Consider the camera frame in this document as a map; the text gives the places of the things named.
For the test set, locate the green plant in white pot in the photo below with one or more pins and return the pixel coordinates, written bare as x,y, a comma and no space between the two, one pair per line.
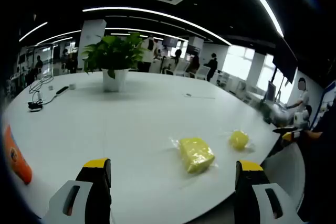
114,51

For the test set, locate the person's dark clothing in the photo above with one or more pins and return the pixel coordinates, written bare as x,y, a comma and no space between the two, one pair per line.
323,176

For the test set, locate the orange drink cup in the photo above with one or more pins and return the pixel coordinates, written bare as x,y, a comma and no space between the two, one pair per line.
18,155

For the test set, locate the long ceiling light strip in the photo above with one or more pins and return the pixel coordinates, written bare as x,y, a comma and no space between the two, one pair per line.
32,31
157,14
262,1

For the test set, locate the black power strip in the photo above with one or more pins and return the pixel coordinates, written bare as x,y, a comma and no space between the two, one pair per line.
62,90

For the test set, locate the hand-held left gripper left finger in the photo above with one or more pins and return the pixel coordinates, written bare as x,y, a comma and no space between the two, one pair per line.
97,190

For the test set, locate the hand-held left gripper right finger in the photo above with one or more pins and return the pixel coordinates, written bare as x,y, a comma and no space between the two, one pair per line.
246,192

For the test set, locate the black wall screen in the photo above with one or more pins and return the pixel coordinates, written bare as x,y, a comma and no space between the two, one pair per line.
284,60

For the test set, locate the yellow sponge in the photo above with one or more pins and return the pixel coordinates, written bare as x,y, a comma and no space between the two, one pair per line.
195,153

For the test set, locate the black power adapter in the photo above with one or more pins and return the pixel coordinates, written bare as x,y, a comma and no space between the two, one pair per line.
34,106

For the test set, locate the white office chair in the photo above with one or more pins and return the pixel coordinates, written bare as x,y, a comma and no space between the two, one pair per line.
203,72

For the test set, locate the yellow round silicone block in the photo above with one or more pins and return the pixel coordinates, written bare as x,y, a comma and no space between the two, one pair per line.
239,138

